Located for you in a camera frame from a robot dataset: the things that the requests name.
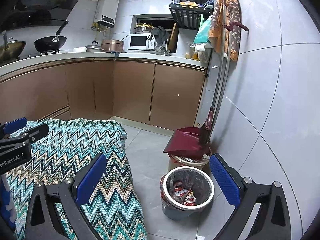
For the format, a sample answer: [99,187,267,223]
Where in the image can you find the teal plastic bag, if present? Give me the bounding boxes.
[193,15,213,44]

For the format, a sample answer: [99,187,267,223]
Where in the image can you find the beige bucket under dustpan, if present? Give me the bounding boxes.
[168,149,212,170]

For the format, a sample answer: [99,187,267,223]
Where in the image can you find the white water heater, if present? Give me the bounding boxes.
[93,0,119,28]

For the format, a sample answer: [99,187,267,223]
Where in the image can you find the maroon broom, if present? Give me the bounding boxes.
[199,22,249,146]

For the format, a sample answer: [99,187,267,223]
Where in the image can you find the white microwave oven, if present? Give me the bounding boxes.
[127,33,155,51]

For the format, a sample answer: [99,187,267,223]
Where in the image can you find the maroon dustpan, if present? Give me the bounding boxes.
[163,127,212,159]

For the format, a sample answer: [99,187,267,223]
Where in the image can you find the black wok pan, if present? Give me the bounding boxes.
[34,20,68,55]

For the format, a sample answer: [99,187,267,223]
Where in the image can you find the black range hood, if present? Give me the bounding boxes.
[1,0,78,31]

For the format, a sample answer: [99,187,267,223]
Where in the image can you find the brass coloured wok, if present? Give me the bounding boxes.
[0,30,27,63]

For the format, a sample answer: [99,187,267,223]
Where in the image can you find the glass lidded pot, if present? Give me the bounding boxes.
[134,23,153,34]

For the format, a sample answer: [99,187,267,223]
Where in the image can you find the black wall dish rack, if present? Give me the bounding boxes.
[169,0,214,30]

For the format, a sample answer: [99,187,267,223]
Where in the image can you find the brown kitchen cabinets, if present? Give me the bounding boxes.
[1,60,204,130]

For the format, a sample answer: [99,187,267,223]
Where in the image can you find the patterned hanging apron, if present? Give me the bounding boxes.
[208,0,241,62]

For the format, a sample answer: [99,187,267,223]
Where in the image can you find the grey trash bin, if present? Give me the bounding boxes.
[160,166,215,220]

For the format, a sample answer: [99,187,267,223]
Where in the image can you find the zigzag patterned table cloth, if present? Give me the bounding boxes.
[2,118,148,239]

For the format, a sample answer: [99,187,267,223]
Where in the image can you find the steel pot lid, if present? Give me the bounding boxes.
[85,41,105,52]

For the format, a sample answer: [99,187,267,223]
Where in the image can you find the dark grey cloth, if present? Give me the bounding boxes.
[151,27,170,44]

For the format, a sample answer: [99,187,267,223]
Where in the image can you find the copper cooking pot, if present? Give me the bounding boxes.
[101,40,124,53]

